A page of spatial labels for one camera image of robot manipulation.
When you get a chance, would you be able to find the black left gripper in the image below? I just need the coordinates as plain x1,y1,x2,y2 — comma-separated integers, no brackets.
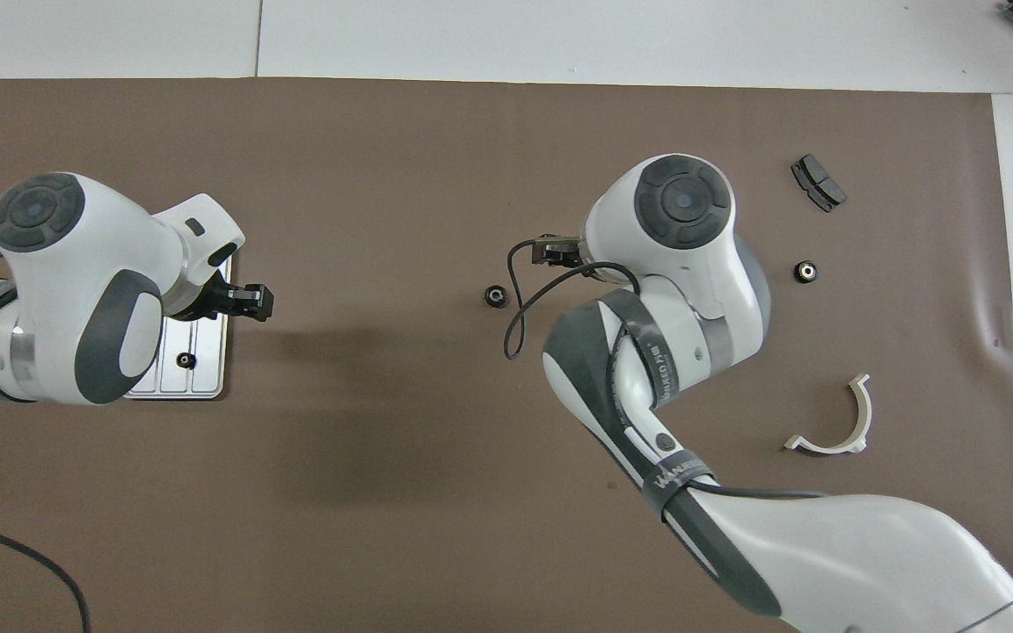
193,269,276,323

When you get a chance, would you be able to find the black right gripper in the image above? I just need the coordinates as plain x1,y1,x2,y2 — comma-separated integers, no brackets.
531,232,588,268

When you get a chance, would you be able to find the silver metal tray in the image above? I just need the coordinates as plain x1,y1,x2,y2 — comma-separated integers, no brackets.
122,253,233,402

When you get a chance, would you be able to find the brown paper table mat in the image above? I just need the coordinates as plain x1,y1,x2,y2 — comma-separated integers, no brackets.
0,77,1013,633

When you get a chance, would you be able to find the short grey brake pad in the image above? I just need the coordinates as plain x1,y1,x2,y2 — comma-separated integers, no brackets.
790,153,849,214

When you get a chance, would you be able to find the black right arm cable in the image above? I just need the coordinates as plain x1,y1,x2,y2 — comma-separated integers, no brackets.
503,237,824,528

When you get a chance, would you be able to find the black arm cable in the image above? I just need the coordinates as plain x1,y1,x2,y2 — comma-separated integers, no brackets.
0,253,91,633
503,237,824,528

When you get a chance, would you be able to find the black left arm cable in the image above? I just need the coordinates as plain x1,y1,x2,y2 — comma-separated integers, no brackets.
0,253,91,633

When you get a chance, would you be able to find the white semicircular plastic bracket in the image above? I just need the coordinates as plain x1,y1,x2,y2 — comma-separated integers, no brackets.
783,373,873,456

